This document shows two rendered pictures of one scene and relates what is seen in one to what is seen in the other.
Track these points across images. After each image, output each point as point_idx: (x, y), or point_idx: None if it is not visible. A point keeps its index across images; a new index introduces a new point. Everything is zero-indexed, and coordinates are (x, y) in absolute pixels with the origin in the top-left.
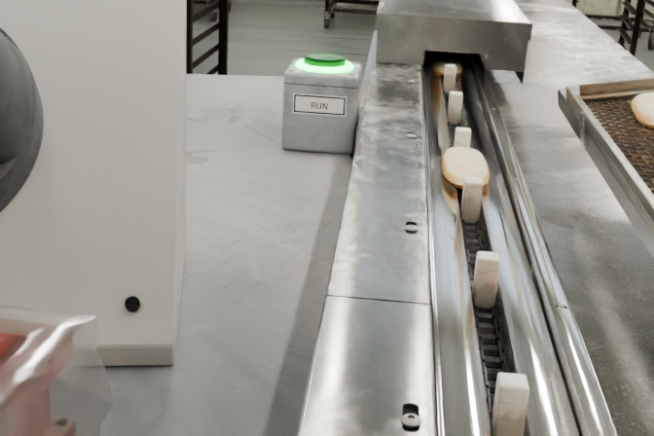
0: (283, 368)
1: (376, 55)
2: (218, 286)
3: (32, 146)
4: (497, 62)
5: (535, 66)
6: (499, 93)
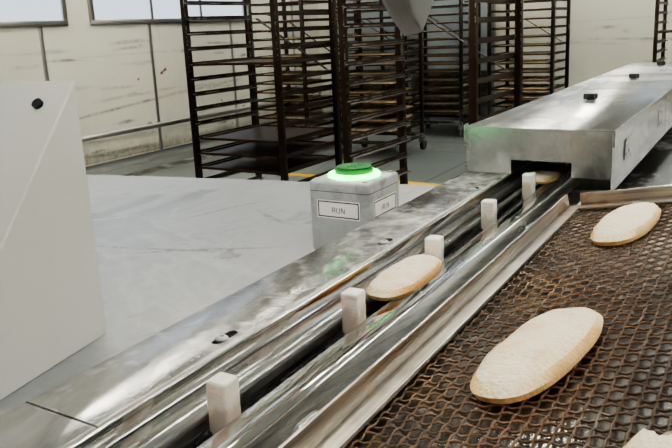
0: None
1: (467, 165)
2: (74, 375)
3: None
4: (583, 170)
5: None
6: None
